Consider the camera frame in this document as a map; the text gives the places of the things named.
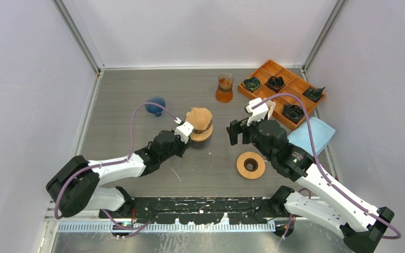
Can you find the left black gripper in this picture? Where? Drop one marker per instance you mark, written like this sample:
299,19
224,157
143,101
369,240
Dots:
183,145

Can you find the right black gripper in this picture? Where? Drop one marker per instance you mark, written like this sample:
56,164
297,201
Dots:
234,129

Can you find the amber glass carafe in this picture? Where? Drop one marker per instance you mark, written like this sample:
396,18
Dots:
224,92

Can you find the brown paper coffee filter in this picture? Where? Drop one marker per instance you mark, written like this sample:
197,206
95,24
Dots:
199,117

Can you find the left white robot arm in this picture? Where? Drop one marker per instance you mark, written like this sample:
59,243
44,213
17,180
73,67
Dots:
79,185

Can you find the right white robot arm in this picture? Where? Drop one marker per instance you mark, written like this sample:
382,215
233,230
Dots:
360,224

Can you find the blue glass dripper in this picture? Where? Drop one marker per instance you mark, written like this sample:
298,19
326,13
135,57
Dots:
155,105

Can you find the orange coffee filter box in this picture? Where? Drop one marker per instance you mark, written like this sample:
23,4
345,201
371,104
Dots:
271,107

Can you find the dark folded item back left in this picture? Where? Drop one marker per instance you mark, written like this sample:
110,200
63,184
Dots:
251,84

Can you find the dark folded item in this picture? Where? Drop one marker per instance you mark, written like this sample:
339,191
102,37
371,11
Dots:
314,94
275,83
293,112
251,84

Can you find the dark folded item back middle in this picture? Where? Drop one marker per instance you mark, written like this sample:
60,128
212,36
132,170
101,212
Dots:
275,83

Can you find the dark folded item front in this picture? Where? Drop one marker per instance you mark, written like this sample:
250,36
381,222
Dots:
293,112

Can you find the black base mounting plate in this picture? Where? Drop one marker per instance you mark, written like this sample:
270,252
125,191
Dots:
200,210

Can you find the dark folded item right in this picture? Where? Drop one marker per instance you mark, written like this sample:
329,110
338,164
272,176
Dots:
314,94

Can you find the light blue cloth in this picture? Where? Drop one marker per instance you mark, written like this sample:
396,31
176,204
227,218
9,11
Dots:
322,134

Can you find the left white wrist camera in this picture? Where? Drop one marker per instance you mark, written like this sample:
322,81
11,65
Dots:
184,129

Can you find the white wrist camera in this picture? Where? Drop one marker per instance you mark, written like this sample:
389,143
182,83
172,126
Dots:
257,110
184,129

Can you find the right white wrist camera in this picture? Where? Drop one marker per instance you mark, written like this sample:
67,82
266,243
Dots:
257,110

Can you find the white slotted cable duct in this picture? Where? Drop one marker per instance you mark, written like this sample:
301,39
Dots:
224,226

